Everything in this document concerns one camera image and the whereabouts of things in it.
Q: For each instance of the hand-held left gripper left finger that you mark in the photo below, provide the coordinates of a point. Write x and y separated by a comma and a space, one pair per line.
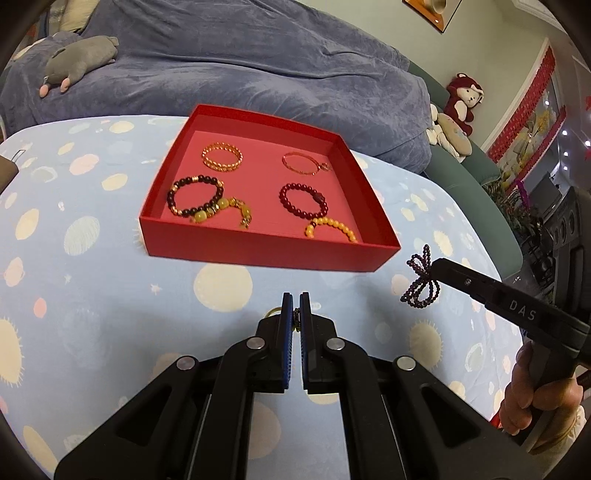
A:
287, 350

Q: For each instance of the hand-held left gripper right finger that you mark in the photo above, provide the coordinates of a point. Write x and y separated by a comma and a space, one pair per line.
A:
304, 350

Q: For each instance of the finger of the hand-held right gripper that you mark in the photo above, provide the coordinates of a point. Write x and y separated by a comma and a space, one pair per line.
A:
485, 288

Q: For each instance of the red cardboard box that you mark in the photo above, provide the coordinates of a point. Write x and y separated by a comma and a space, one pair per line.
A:
258, 251

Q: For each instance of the thin gold bangle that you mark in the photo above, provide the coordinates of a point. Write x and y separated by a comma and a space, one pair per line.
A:
300, 171

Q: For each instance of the person's right hand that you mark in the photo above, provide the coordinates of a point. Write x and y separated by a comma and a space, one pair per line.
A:
517, 397

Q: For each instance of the green plant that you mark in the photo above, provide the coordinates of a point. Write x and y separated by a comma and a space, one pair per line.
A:
512, 207

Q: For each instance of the green sofa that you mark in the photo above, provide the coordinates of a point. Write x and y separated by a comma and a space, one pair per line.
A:
471, 184

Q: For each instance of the beige plush toy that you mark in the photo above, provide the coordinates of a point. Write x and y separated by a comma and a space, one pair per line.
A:
455, 136

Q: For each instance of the red fringe decoration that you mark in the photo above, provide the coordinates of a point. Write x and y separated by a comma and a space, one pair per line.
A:
535, 92

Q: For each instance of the red bear plush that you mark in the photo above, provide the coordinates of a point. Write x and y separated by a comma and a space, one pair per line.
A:
457, 99

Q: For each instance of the blue velvet blanket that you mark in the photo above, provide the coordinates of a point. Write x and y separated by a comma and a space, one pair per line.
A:
231, 60

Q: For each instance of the grey plush toy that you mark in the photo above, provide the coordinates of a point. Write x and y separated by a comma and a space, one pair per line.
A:
78, 57

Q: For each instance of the cream plush toy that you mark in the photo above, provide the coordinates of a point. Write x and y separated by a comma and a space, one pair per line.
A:
76, 11

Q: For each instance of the orange wall picture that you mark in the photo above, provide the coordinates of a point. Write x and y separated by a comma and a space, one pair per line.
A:
438, 14

